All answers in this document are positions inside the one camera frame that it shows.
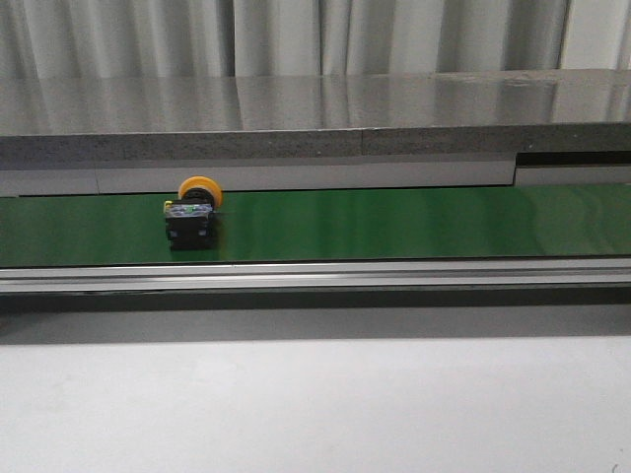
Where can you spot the aluminium front conveyor rail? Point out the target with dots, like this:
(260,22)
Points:
(345,275)

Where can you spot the white pleated curtain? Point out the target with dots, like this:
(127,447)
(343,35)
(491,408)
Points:
(110,39)

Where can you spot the green conveyor belt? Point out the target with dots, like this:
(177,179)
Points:
(325,225)

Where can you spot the yellow push button switch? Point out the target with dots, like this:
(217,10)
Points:
(191,219)

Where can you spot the grey rear conveyor guard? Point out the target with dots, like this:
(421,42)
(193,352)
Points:
(251,174)

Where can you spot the grey rear guard right segment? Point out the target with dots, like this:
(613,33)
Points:
(558,168)

